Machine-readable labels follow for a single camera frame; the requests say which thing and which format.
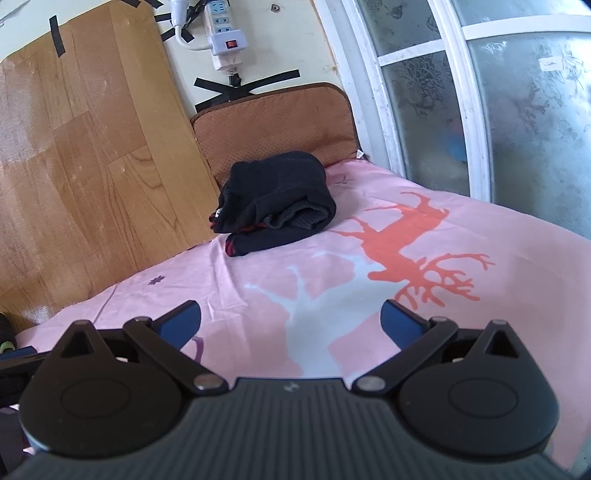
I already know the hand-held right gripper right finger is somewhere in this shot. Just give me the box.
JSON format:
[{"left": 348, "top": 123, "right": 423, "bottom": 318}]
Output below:
[{"left": 350, "top": 299, "right": 528, "bottom": 394}]

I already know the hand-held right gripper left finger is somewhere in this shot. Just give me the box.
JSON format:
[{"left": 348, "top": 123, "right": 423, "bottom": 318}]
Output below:
[{"left": 56, "top": 300, "right": 228, "bottom": 394}]

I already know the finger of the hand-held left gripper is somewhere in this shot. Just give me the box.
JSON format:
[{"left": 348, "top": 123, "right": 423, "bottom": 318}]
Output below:
[{"left": 0, "top": 346, "right": 38, "bottom": 377}]

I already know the black garment with red stripes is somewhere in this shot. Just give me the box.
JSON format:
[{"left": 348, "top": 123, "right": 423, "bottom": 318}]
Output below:
[{"left": 210, "top": 150, "right": 337, "bottom": 257}]

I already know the navy cloth with green cuff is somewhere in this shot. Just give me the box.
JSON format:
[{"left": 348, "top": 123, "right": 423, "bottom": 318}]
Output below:
[{"left": 0, "top": 313, "right": 18, "bottom": 361}]

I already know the pink printed bedsheet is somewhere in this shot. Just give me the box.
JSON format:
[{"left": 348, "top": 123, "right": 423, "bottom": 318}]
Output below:
[{"left": 14, "top": 154, "right": 591, "bottom": 480}]

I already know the wood grain board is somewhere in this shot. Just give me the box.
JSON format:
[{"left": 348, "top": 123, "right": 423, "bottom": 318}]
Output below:
[{"left": 0, "top": 0, "right": 221, "bottom": 330}]

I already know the brown cushion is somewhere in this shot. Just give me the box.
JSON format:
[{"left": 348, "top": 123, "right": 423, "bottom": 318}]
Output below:
[{"left": 190, "top": 82, "right": 365, "bottom": 186}]

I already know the black tape cross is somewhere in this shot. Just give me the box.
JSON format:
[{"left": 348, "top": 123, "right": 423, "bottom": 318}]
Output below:
[{"left": 194, "top": 68, "right": 302, "bottom": 114}]

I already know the white framed frosted window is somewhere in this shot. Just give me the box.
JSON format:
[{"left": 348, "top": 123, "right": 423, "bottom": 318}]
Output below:
[{"left": 314, "top": 0, "right": 591, "bottom": 241}]

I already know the black tape strip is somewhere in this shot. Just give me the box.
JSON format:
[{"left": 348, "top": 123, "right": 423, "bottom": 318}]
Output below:
[
  {"left": 48, "top": 15, "right": 66, "bottom": 59},
  {"left": 154, "top": 13, "right": 197, "bottom": 45}
]

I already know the white power strip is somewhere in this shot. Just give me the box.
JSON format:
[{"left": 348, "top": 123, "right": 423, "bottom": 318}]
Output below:
[{"left": 203, "top": 0, "right": 246, "bottom": 73}]

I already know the white plug with cable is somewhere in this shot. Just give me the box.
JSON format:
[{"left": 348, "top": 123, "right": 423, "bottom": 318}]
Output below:
[{"left": 170, "top": 0, "right": 214, "bottom": 51}]

